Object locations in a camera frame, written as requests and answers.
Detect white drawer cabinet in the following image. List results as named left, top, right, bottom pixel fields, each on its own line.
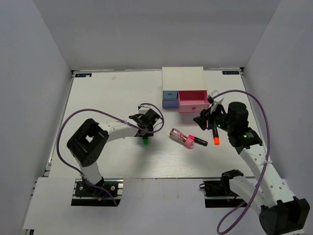
left=162, top=67, right=207, bottom=91

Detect green cap black highlighter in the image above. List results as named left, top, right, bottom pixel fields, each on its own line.
left=143, top=139, right=149, bottom=146

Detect right table corner label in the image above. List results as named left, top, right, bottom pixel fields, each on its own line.
left=222, top=70, right=240, bottom=75

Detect pink cap clear tube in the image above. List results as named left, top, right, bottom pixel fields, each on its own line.
left=169, top=128, right=194, bottom=149

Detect left table corner label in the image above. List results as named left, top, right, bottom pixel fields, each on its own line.
left=75, top=73, right=92, bottom=78

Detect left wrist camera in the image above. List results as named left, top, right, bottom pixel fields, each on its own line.
left=138, top=104, right=151, bottom=115

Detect pink cap black highlighter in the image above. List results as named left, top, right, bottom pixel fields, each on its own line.
left=188, top=135, right=208, bottom=146

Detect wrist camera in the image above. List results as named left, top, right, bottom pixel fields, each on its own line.
left=207, top=90, right=224, bottom=113
left=138, top=104, right=151, bottom=115

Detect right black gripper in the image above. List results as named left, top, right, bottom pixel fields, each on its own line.
left=194, top=102, right=235, bottom=132

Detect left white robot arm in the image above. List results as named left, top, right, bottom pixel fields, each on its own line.
left=67, top=108, right=164, bottom=195

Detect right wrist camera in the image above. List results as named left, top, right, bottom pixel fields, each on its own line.
left=207, top=90, right=224, bottom=113

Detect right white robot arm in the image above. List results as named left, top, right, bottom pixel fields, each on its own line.
left=193, top=102, right=310, bottom=235

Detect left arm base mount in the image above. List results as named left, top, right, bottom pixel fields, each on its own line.
left=71, top=179, right=124, bottom=207

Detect table corner label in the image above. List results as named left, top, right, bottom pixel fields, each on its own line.
left=222, top=70, right=240, bottom=75
left=75, top=73, right=92, bottom=78

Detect small blue drawer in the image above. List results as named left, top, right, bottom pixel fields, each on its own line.
left=162, top=90, right=178, bottom=100

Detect orange cap black highlighter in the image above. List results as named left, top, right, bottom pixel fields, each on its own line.
left=212, top=127, right=220, bottom=145

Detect large blue-violet drawer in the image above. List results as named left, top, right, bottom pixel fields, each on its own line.
left=162, top=99, right=179, bottom=109

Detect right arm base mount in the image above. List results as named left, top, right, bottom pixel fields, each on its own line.
left=199, top=169, right=246, bottom=208

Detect pink drawer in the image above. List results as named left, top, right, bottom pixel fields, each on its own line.
left=178, top=91, right=209, bottom=113

